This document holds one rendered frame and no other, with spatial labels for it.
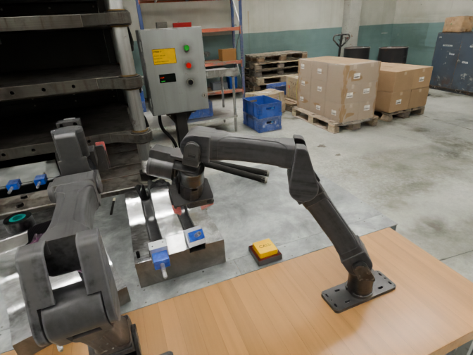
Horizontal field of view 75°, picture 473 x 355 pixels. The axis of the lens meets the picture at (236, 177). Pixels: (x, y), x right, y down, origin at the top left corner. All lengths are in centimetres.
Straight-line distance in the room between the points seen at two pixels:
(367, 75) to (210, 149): 423
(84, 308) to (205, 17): 734
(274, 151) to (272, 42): 746
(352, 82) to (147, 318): 416
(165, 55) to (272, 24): 657
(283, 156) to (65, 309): 46
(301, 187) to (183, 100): 109
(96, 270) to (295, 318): 56
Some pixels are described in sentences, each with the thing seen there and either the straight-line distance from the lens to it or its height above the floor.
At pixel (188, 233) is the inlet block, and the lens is 88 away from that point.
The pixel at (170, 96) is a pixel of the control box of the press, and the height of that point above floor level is 116.
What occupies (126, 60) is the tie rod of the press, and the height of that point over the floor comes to 135.
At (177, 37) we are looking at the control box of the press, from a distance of 162.
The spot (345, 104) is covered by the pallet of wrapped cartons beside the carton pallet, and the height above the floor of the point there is 40.
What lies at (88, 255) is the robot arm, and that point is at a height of 122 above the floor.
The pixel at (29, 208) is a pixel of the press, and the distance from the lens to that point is 165.
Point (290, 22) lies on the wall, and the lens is 825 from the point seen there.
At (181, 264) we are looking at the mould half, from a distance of 95.
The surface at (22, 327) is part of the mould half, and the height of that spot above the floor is 86.
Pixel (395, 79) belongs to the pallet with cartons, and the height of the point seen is 63.
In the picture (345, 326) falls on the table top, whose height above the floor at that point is 80.
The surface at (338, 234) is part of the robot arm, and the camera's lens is 78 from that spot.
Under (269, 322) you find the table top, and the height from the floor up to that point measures 80.
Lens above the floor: 146
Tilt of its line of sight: 26 degrees down
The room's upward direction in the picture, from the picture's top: 3 degrees counter-clockwise
